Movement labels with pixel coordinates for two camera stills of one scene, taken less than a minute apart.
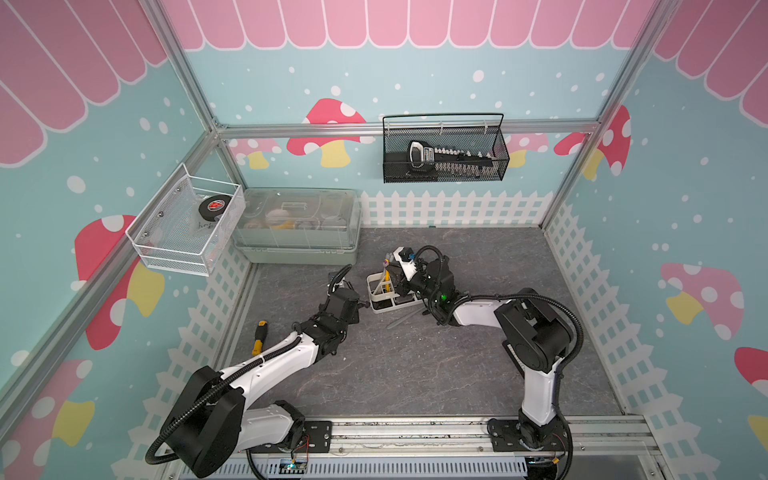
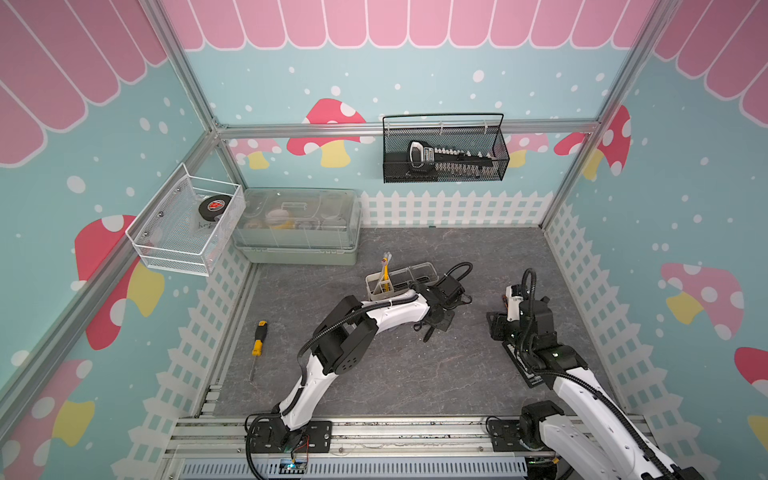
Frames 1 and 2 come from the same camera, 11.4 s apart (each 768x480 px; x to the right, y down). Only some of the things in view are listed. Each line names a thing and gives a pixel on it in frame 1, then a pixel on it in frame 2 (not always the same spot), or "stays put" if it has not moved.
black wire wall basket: [423, 147] stays put
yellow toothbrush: [387, 264] stays put
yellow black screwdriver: [260, 335] stays put
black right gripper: [403, 276] -> [500, 320]
